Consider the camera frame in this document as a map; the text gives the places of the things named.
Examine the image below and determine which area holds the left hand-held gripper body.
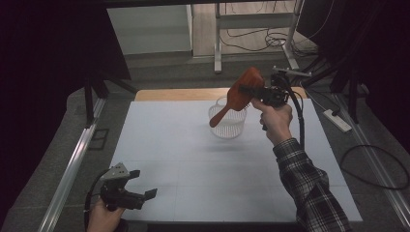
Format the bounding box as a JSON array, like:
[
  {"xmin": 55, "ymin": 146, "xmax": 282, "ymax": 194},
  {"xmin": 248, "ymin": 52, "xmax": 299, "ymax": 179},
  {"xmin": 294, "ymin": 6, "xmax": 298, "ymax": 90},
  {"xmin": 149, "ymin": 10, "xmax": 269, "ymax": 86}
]
[{"xmin": 100, "ymin": 162, "xmax": 146, "ymax": 213}]

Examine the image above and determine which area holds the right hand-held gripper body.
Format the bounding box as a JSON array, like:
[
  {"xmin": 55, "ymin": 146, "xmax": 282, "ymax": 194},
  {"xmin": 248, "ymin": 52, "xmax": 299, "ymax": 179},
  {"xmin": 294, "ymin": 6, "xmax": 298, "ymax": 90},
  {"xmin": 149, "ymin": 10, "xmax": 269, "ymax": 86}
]
[{"xmin": 257, "ymin": 66, "xmax": 312, "ymax": 109}]

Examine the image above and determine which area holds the brown wooden hairbrush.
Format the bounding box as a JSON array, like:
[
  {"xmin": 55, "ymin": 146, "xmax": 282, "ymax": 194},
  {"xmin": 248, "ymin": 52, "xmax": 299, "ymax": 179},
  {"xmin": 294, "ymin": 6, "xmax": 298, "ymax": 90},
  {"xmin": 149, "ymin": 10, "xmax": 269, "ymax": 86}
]
[{"xmin": 208, "ymin": 66, "xmax": 266, "ymax": 129}]

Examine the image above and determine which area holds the white plastic mesh basket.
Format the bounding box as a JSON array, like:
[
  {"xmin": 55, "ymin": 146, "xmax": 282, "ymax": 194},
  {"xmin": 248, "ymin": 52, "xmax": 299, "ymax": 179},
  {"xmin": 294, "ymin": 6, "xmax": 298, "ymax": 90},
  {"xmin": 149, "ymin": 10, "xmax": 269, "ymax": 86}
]
[{"xmin": 208, "ymin": 96, "xmax": 249, "ymax": 140}]

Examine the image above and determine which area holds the person's left hand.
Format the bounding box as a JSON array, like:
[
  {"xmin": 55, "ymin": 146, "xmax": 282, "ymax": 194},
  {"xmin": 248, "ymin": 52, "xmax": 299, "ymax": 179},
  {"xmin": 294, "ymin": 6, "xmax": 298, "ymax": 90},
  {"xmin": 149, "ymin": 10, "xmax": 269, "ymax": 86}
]
[{"xmin": 86, "ymin": 196, "xmax": 127, "ymax": 232}]

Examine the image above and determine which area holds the person's right hand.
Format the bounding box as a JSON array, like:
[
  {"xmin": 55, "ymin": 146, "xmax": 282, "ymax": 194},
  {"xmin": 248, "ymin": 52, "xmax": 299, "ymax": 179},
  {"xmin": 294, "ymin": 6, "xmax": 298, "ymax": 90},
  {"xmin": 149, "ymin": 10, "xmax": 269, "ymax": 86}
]
[{"xmin": 250, "ymin": 97, "xmax": 294, "ymax": 148}]

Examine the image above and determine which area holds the white foam board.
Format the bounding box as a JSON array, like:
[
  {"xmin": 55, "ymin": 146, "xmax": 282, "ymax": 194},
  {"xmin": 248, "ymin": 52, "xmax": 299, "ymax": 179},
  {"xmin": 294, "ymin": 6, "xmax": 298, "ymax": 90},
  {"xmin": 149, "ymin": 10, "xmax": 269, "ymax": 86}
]
[{"xmin": 109, "ymin": 98, "xmax": 364, "ymax": 224}]

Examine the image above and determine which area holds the white power strip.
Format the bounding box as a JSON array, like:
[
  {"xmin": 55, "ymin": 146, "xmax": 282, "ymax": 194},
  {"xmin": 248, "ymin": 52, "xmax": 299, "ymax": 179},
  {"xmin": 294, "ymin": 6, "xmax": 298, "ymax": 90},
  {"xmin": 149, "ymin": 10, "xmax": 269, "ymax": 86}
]
[{"xmin": 323, "ymin": 108, "xmax": 353, "ymax": 133}]

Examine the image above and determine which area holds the black metal stand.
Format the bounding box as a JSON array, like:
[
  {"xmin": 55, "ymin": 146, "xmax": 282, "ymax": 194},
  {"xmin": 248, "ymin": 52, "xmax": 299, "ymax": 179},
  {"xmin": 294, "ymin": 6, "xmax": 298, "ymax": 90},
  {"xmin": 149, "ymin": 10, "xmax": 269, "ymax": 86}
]
[
  {"xmin": 330, "ymin": 62, "xmax": 369, "ymax": 125},
  {"xmin": 83, "ymin": 72, "xmax": 138, "ymax": 129}
]

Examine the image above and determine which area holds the black curtain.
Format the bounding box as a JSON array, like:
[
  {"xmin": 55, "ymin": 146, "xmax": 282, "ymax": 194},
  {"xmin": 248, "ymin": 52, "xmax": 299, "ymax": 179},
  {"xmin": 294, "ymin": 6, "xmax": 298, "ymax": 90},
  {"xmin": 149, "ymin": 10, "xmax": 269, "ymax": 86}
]
[
  {"xmin": 0, "ymin": 0, "xmax": 132, "ymax": 211},
  {"xmin": 296, "ymin": 0, "xmax": 410, "ymax": 153}
]

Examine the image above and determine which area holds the white cabinet panel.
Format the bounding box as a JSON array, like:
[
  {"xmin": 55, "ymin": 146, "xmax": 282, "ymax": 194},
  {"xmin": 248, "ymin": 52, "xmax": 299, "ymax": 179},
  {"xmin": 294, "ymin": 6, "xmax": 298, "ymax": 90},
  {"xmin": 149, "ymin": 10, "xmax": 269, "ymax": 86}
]
[{"xmin": 106, "ymin": 4, "xmax": 193, "ymax": 56}]

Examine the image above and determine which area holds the left hand-held gripper black cable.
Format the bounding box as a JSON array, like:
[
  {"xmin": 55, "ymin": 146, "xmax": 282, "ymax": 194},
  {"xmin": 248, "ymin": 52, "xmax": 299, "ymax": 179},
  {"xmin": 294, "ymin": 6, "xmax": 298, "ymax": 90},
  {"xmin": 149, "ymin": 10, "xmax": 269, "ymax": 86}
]
[{"xmin": 83, "ymin": 168, "xmax": 111, "ymax": 232}]

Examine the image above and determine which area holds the hand-held gripper black cable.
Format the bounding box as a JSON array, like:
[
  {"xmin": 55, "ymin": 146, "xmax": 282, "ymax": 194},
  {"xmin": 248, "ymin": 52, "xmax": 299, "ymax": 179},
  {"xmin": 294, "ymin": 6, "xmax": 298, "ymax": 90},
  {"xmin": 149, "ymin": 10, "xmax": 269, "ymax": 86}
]
[
  {"xmin": 83, "ymin": 168, "xmax": 111, "ymax": 232},
  {"xmin": 279, "ymin": 73, "xmax": 307, "ymax": 151}
]

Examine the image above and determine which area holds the right hand-held gripper black cable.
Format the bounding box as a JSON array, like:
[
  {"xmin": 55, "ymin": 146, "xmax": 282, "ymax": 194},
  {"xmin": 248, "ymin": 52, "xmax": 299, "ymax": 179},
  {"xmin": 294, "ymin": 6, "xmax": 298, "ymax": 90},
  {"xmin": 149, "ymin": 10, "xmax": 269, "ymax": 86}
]
[{"xmin": 279, "ymin": 73, "xmax": 307, "ymax": 151}]

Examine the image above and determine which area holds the white power cable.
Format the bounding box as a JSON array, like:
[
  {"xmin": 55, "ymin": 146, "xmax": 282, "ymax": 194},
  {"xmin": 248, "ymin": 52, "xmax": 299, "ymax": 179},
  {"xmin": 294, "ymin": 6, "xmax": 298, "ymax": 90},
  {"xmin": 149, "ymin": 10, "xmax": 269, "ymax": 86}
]
[{"xmin": 303, "ymin": 86, "xmax": 327, "ymax": 112}]

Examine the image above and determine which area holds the black cable bundle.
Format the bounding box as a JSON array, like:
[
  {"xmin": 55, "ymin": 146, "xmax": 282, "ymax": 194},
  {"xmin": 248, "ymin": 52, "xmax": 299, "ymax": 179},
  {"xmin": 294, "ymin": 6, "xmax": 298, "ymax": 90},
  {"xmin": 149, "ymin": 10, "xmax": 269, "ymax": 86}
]
[{"xmin": 298, "ymin": 55, "xmax": 337, "ymax": 88}]

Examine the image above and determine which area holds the black rectangular floor frame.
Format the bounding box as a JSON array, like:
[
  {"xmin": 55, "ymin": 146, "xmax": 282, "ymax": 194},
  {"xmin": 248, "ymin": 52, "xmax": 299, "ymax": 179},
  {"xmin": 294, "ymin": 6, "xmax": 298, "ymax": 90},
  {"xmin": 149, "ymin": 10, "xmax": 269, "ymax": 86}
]
[{"xmin": 87, "ymin": 128, "xmax": 110, "ymax": 151}]

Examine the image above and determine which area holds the aluminium rail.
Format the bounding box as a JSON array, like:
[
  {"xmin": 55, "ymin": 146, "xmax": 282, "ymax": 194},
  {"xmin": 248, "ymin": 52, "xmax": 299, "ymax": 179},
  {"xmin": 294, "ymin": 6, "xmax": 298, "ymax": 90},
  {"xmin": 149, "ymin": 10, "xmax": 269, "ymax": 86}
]
[
  {"xmin": 38, "ymin": 98, "xmax": 106, "ymax": 232},
  {"xmin": 333, "ymin": 93, "xmax": 410, "ymax": 228}
]

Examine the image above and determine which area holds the tangle of black floor cables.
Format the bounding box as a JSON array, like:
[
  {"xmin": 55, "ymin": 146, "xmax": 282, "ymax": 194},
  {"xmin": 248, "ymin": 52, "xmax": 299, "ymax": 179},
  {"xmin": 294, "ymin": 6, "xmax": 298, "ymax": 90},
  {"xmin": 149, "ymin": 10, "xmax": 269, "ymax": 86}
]
[{"xmin": 220, "ymin": 27, "xmax": 318, "ymax": 58}]

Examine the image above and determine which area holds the white metal desk frame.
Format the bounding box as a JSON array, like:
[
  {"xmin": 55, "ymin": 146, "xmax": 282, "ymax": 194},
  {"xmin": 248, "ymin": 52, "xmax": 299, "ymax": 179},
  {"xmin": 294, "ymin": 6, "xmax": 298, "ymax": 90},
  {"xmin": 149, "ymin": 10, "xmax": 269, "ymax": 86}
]
[{"xmin": 214, "ymin": 0, "xmax": 305, "ymax": 74}]

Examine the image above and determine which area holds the black looped cable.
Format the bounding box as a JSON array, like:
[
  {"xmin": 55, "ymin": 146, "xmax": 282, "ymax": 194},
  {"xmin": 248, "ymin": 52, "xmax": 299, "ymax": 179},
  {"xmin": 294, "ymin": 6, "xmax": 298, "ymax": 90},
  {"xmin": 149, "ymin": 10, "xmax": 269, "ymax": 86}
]
[{"xmin": 339, "ymin": 144, "xmax": 410, "ymax": 190}]

